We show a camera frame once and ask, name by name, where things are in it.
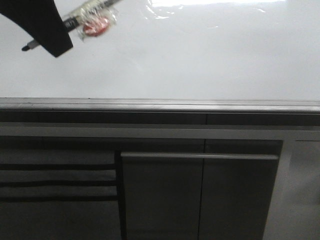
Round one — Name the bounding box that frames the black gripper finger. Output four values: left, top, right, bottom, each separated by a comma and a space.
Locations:
0, 0, 73, 58

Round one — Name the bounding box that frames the white black whiteboard marker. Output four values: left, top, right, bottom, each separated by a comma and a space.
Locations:
21, 0, 125, 53

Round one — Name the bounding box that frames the white whiteboard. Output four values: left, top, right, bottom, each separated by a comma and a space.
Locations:
0, 0, 320, 101

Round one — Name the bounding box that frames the red tape wad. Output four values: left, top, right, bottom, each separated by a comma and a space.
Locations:
77, 9, 117, 41

